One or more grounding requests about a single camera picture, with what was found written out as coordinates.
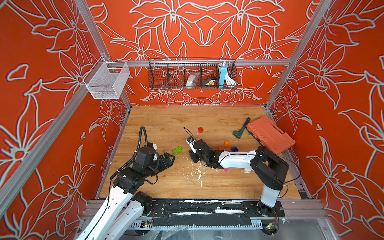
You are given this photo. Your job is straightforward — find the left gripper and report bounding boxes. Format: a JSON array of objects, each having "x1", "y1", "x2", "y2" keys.
[{"x1": 144, "y1": 152, "x2": 176, "y2": 178}]

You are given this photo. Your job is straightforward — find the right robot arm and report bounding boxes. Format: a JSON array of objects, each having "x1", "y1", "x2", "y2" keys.
[{"x1": 186, "y1": 137, "x2": 289, "y2": 217}]

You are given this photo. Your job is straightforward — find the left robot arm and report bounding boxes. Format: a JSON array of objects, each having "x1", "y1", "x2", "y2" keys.
[{"x1": 77, "y1": 146, "x2": 176, "y2": 240}]

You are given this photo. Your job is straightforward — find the long green lego plate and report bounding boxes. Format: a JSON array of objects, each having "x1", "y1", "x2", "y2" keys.
[{"x1": 172, "y1": 146, "x2": 183, "y2": 155}]

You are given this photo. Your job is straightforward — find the dark green clamp tool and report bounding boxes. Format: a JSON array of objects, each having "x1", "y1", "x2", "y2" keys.
[{"x1": 233, "y1": 118, "x2": 251, "y2": 139}]

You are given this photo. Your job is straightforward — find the red plastic tool case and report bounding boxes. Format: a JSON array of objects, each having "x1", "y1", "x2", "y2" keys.
[{"x1": 247, "y1": 116, "x2": 296, "y2": 155}]

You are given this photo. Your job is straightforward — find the black small box in basket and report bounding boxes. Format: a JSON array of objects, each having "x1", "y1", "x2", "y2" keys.
[{"x1": 202, "y1": 78, "x2": 217, "y2": 88}]

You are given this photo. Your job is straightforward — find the plastic bag in basket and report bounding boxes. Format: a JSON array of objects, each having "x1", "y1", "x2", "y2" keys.
[{"x1": 186, "y1": 73, "x2": 200, "y2": 90}]

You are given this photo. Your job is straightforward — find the clear plastic bin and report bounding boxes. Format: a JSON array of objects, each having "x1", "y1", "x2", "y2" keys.
[{"x1": 84, "y1": 62, "x2": 131, "y2": 100}]

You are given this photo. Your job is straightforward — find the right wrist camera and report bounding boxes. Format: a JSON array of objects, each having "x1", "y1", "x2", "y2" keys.
[{"x1": 186, "y1": 136, "x2": 196, "y2": 146}]

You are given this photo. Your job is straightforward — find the left black corrugated cable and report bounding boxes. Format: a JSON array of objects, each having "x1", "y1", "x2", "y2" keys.
[{"x1": 136, "y1": 125, "x2": 149, "y2": 152}]

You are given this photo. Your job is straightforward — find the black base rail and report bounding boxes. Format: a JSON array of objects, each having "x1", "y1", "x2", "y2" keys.
[{"x1": 147, "y1": 199, "x2": 286, "y2": 229}]

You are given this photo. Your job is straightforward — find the white cables in basket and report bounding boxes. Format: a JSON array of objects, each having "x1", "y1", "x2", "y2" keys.
[{"x1": 224, "y1": 68, "x2": 237, "y2": 89}]

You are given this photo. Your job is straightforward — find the black wire basket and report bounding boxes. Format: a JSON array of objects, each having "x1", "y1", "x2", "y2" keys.
[{"x1": 148, "y1": 58, "x2": 238, "y2": 90}]

